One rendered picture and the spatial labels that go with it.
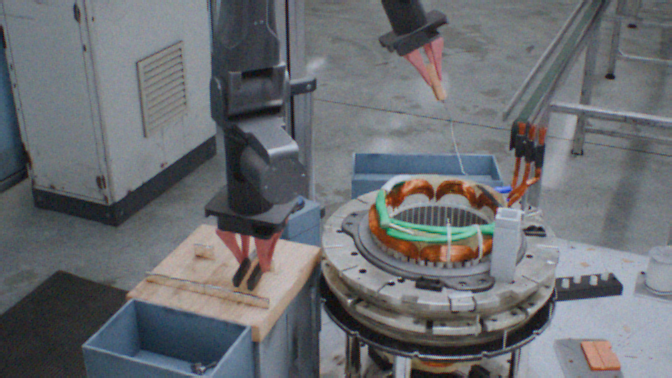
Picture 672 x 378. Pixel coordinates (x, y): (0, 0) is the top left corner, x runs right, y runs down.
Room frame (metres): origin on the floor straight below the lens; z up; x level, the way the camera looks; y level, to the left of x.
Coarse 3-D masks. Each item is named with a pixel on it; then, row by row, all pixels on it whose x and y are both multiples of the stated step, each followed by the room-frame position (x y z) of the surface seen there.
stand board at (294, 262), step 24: (192, 240) 1.02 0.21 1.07; (216, 240) 1.02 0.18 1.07; (240, 240) 1.02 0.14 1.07; (168, 264) 0.95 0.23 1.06; (192, 264) 0.95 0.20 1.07; (216, 264) 0.95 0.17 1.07; (288, 264) 0.95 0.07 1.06; (312, 264) 0.97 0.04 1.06; (144, 288) 0.89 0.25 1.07; (168, 288) 0.89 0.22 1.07; (240, 288) 0.89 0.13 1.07; (264, 288) 0.89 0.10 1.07; (288, 288) 0.90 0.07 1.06; (216, 312) 0.84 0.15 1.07; (240, 312) 0.84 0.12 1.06; (264, 312) 0.84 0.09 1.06
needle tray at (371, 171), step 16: (352, 160) 1.29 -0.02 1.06; (368, 160) 1.31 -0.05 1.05; (384, 160) 1.31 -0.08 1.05; (400, 160) 1.31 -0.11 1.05; (416, 160) 1.31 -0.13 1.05; (432, 160) 1.31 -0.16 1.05; (448, 160) 1.31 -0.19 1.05; (464, 160) 1.31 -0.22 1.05; (480, 160) 1.31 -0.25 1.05; (352, 176) 1.22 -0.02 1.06; (368, 176) 1.30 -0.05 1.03; (384, 176) 1.30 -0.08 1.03; (464, 176) 1.30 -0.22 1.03; (480, 176) 1.30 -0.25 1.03; (496, 176) 1.25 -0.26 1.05; (352, 192) 1.21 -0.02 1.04; (368, 192) 1.21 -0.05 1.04
